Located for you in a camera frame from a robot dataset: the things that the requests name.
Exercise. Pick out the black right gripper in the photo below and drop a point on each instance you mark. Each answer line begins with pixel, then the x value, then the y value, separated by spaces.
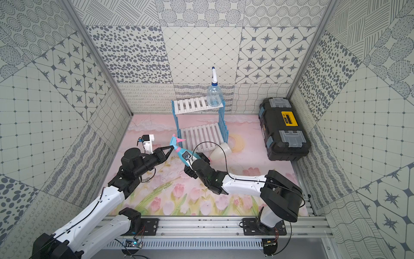
pixel 201 155

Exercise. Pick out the clear blue-capped spray bottle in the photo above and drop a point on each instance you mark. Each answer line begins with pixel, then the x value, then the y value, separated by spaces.
pixel 214 93

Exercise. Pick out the white pink spray bottle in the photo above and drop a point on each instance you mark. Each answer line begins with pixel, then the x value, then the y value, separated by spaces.
pixel 220 152

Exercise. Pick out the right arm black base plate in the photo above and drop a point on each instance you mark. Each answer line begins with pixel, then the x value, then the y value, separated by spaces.
pixel 253 227

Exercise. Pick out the black yellow toolbox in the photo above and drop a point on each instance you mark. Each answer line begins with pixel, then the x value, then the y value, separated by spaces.
pixel 285 138

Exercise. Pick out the blue white slatted shelf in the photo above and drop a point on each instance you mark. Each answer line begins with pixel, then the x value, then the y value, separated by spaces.
pixel 200 125

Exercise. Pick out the green circuit board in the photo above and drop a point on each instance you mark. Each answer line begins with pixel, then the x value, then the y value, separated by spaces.
pixel 134 243

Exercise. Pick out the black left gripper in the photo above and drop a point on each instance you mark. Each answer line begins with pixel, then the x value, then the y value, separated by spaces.
pixel 156 156

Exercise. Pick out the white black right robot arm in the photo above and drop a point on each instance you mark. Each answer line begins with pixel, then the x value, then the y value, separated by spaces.
pixel 282 197

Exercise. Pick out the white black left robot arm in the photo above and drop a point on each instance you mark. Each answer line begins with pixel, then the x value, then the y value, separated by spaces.
pixel 79 239

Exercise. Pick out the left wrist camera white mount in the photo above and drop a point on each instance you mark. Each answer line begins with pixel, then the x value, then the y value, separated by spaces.
pixel 147 143

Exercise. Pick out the aluminium mounting rail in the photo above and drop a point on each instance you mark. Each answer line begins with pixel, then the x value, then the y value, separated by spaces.
pixel 230 227

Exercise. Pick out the teal pink spray bottle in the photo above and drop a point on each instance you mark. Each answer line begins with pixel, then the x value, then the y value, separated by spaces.
pixel 175 141

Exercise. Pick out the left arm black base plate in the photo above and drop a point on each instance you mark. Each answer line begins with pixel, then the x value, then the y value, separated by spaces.
pixel 145 226

